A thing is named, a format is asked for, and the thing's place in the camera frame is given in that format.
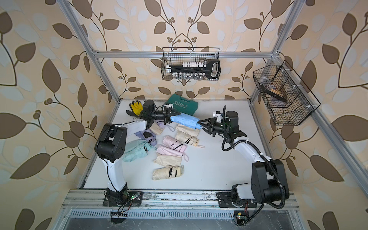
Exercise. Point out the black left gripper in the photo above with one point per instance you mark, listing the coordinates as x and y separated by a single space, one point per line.
166 115

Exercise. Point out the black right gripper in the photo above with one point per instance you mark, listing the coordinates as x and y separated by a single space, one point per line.
210 128

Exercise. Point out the lilac umbrella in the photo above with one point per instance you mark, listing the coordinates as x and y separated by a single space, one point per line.
163 126
148 136

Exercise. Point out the light blue umbrella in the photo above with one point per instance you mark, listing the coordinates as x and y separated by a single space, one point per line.
198 125

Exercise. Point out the cream bare umbrella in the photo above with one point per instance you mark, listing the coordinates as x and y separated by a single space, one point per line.
188 139
168 172

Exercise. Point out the pink sleeved umbrella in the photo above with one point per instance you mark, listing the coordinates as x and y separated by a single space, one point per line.
174 144

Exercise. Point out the cream umbrella sleeve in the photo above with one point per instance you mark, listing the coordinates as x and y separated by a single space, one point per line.
168 160

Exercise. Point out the mint green umbrella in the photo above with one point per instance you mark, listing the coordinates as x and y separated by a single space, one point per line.
136 149

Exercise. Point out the beige sleeved umbrella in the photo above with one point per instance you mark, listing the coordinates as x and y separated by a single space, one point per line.
187 130
155 128

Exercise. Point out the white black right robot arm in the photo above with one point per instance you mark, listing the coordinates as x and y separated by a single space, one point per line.
268 178

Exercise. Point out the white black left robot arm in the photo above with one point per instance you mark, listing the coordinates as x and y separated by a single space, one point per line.
111 144

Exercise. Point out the green plastic tool case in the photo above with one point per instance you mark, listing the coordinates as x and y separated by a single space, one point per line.
182 104

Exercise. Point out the yellow black work glove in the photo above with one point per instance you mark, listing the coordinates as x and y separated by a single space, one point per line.
135 109

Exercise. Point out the black socket bit holder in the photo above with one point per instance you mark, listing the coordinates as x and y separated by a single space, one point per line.
204 69

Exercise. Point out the dark tool in side basket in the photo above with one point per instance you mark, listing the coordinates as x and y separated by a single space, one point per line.
273 93

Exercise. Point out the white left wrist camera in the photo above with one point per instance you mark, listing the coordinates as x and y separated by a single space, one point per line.
168 105

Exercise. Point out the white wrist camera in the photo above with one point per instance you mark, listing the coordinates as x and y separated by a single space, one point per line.
218 116
168 105

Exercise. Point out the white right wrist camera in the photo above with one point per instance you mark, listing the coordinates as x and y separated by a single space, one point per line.
218 116

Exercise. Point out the black rear wire basket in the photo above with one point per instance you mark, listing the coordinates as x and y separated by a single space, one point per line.
175 55

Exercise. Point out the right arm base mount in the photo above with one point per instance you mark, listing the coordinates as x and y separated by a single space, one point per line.
240 196

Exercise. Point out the black side wire basket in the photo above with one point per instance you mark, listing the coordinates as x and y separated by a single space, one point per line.
301 101

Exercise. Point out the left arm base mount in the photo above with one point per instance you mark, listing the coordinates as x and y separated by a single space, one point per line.
123 198

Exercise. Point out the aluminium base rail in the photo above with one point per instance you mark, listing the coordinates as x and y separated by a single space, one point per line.
150 199

